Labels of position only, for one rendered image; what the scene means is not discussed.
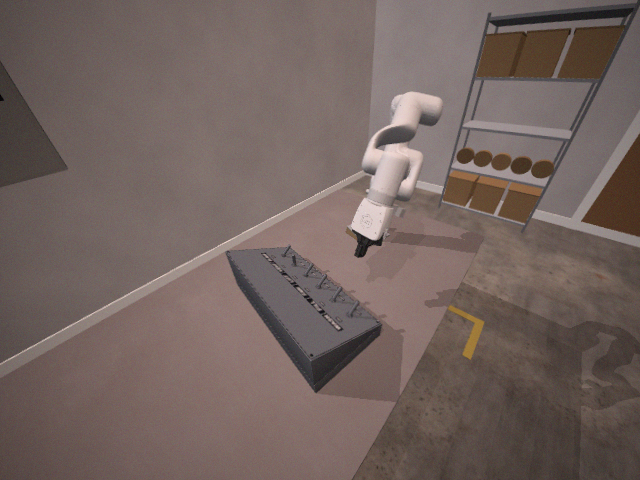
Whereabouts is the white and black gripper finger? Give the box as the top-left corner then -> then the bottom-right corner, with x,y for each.
356,235 -> 383,258
352,229 -> 366,256

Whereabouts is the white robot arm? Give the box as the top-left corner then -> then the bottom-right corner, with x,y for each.
362,92 -> 443,218

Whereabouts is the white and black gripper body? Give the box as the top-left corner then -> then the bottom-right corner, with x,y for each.
351,198 -> 394,241

